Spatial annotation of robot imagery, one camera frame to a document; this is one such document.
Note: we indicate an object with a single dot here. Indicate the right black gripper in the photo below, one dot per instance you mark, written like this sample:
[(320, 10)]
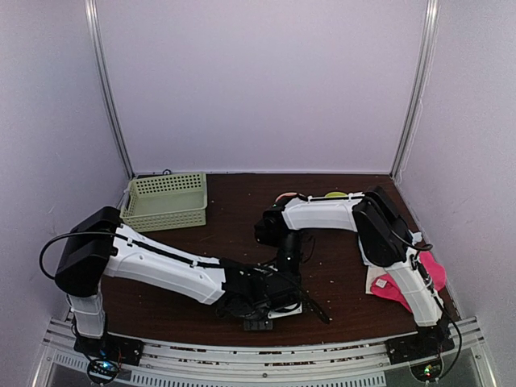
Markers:
[(297, 275)]

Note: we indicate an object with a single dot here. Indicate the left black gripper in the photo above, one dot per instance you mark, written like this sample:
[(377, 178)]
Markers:
[(251, 326)]

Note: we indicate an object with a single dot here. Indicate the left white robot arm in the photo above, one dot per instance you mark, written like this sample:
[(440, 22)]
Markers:
[(102, 245)]

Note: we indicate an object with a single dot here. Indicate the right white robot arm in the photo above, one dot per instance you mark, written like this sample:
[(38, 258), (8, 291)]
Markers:
[(384, 239)]

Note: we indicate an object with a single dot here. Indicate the red white patterned bowl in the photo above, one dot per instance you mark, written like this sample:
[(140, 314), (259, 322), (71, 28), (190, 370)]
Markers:
[(286, 195)]

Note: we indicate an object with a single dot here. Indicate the lime green bowl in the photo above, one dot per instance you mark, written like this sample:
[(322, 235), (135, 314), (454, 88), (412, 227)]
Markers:
[(336, 194)]

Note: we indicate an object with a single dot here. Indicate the cream white towel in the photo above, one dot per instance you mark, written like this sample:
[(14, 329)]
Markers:
[(374, 281)]

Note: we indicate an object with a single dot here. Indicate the pink towel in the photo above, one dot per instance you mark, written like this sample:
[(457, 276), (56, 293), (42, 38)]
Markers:
[(437, 272)]

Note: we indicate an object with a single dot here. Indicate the green perforated plastic basket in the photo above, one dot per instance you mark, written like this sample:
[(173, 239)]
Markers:
[(166, 202)]

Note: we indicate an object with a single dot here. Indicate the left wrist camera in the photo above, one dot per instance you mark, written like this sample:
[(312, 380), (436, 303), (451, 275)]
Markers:
[(285, 311)]

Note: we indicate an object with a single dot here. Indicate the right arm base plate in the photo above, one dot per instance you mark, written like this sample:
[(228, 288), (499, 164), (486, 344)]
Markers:
[(424, 355)]

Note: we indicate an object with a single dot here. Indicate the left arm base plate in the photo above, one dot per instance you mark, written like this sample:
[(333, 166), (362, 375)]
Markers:
[(106, 356)]

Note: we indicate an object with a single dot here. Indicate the right aluminium frame post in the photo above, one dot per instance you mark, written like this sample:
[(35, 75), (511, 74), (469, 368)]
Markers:
[(427, 47)]

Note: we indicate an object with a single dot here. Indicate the aluminium frame post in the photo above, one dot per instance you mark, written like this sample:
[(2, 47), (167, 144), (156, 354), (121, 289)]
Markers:
[(91, 14), (427, 47)]

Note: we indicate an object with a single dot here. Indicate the left aluminium frame post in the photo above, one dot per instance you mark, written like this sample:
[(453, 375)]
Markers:
[(91, 14)]

